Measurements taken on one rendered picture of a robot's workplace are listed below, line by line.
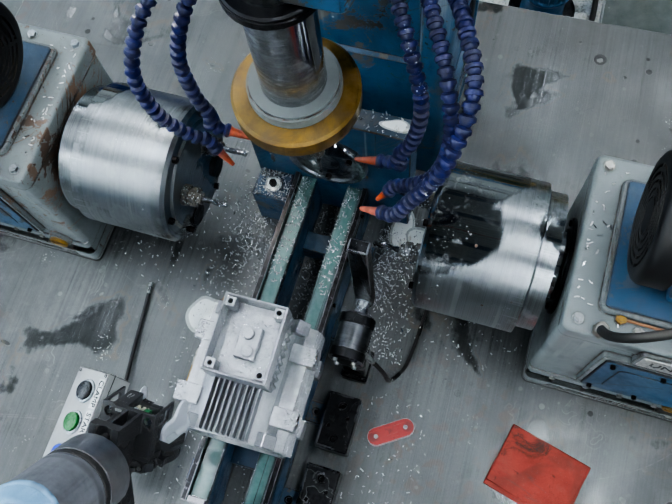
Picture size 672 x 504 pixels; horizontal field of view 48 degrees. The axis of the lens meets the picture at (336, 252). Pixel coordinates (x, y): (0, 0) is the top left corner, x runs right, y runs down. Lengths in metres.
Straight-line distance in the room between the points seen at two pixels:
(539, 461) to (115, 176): 0.88
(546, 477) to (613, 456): 0.13
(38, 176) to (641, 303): 0.96
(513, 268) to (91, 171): 0.69
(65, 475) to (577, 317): 0.69
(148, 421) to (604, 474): 0.83
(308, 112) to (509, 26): 0.86
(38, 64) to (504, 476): 1.07
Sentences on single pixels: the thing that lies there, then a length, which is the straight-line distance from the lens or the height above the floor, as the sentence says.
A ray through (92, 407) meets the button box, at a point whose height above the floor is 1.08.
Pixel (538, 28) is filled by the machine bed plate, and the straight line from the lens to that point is 1.77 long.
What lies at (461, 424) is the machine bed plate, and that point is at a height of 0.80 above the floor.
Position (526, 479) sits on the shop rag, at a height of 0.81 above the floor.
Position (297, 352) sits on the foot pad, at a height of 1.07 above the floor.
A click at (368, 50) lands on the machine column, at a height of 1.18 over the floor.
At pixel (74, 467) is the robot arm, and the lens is 0.83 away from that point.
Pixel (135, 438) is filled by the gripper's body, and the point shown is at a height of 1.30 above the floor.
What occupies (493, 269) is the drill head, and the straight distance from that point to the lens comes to 1.13.
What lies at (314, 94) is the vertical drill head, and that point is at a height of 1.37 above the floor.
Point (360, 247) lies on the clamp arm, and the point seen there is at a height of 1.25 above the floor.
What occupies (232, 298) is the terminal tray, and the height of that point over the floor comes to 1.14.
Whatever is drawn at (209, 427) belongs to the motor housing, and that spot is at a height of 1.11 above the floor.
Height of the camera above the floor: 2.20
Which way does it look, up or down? 69 degrees down
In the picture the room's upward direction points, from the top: 12 degrees counter-clockwise
